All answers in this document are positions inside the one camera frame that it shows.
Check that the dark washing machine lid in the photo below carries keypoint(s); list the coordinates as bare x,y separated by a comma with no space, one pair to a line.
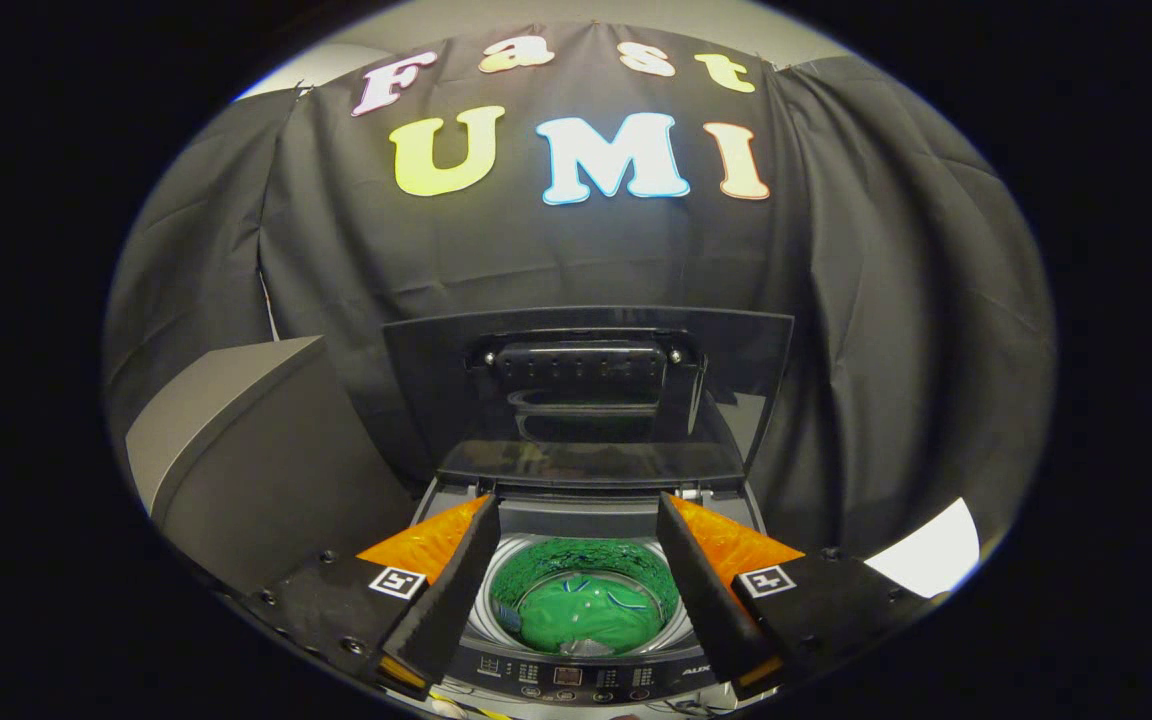
436,400

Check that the green polo shirt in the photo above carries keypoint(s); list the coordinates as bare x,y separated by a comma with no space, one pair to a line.
586,615

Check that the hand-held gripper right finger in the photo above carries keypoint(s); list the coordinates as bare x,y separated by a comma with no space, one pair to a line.
706,600

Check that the grey washing machine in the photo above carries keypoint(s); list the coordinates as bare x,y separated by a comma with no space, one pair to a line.
576,515

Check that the grey box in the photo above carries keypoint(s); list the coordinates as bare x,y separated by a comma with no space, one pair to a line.
266,470

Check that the white sheet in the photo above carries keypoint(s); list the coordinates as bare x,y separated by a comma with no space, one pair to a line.
931,555

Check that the black backdrop cloth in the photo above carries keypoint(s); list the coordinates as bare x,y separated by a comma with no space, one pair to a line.
576,255

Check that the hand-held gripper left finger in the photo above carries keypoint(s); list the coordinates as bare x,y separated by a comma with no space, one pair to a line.
451,590

